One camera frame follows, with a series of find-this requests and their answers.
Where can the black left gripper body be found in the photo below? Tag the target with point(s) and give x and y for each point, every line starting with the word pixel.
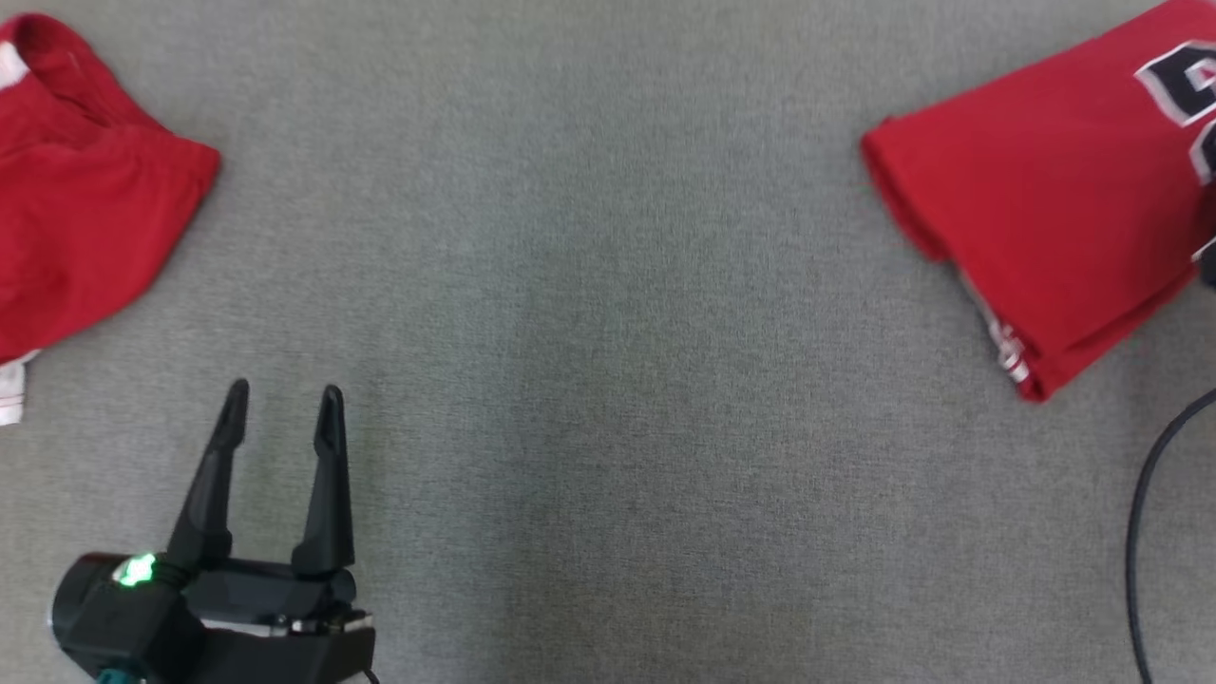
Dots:
pixel 275 627

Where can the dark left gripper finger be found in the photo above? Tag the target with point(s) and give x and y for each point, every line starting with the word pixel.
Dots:
pixel 211 475
pixel 328 484

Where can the red Bulls shorts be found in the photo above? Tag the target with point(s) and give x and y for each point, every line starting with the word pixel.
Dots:
pixel 76 190

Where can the red basketball jersey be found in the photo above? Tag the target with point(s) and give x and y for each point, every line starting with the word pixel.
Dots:
pixel 1054 190

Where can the grey fabric sofa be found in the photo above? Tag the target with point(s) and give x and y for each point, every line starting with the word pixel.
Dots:
pixel 608 380

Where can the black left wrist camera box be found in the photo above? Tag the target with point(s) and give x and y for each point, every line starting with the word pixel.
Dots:
pixel 114 617

